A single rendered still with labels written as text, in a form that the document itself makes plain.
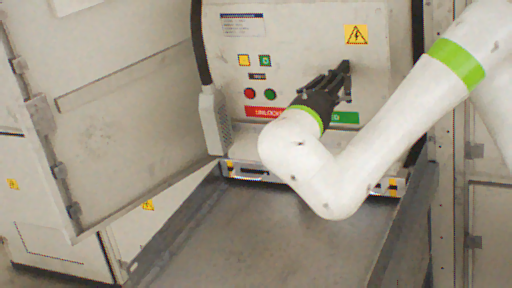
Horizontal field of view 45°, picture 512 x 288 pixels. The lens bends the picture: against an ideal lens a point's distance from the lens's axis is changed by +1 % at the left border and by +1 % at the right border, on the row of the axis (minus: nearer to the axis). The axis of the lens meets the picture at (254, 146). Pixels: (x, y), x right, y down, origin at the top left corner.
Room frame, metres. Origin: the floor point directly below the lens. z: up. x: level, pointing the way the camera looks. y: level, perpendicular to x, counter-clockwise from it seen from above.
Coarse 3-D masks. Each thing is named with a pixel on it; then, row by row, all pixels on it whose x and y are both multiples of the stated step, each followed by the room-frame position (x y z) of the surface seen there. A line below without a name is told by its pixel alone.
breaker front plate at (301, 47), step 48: (336, 0) 1.36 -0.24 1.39; (384, 0) 1.31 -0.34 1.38; (240, 48) 1.50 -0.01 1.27; (288, 48) 1.43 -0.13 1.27; (336, 48) 1.37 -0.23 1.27; (384, 48) 1.31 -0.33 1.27; (240, 96) 1.51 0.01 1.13; (288, 96) 1.44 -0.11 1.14; (384, 96) 1.31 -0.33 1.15; (240, 144) 1.53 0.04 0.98; (336, 144) 1.38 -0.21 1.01
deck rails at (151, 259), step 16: (416, 160) 1.47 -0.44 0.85; (208, 176) 1.50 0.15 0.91; (224, 176) 1.57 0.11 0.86; (416, 176) 1.35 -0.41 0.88; (192, 192) 1.42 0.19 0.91; (208, 192) 1.48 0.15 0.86; (224, 192) 1.49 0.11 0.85; (416, 192) 1.32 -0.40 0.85; (192, 208) 1.41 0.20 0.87; (208, 208) 1.42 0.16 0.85; (400, 208) 1.20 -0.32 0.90; (176, 224) 1.34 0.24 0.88; (192, 224) 1.36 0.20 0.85; (400, 224) 1.19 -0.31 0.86; (160, 240) 1.27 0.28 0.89; (176, 240) 1.31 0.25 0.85; (384, 240) 1.08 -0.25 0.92; (144, 256) 1.21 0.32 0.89; (160, 256) 1.25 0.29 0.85; (384, 256) 1.07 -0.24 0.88; (128, 272) 1.15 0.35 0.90; (144, 272) 1.20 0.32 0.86; (368, 272) 1.06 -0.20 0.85; (384, 272) 1.05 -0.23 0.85
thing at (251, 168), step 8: (224, 160) 1.55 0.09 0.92; (232, 160) 1.53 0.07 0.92; (240, 160) 1.52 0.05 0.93; (248, 160) 1.51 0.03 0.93; (256, 160) 1.51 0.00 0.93; (224, 168) 1.55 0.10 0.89; (232, 168) 1.54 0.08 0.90; (248, 168) 1.51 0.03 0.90; (256, 168) 1.49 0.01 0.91; (264, 168) 1.48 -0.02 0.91; (400, 168) 1.33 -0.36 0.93; (408, 168) 1.33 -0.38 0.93; (248, 176) 1.51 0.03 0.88; (256, 176) 1.50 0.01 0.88; (272, 176) 1.47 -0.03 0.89; (384, 176) 1.31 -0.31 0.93; (392, 176) 1.30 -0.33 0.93; (400, 176) 1.30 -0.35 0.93; (408, 176) 1.31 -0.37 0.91; (376, 184) 1.32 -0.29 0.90; (392, 184) 1.30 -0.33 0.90; (400, 184) 1.29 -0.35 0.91; (400, 192) 1.29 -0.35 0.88
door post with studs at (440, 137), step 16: (432, 0) 1.45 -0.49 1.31; (448, 0) 1.43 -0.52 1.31; (432, 16) 1.45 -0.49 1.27; (448, 16) 1.43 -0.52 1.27; (432, 32) 1.45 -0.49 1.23; (432, 128) 1.45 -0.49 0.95; (448, 128) 1.43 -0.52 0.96; (432, 144) 1.46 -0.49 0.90; (448, 144) 1.43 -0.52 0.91; (448, 160) 1.43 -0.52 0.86; (448, 176) 1.43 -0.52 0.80; (448, 192) 1.43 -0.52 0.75; (448, 208) 1.43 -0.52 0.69; (448, 224) 1.43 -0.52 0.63; (448, 240) 1.43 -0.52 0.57; (448, 256) 1.43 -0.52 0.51; (448, 272) 1.43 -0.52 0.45
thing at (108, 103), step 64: (0, 0) 1.44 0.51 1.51; (64, 0) 1.50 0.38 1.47; (128, 0) 1.64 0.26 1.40; (0, 64) 1.38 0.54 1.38; (64, 64) 1.50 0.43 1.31; (128, 64) 1.61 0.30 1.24; (192, 64) 1.74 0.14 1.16; (64, 128) 1.46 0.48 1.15; (128, 128) 1.57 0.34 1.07; (192, 128) 1.70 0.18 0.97; (64, 192) 1.43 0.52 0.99; (128, 192) 1.54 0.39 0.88
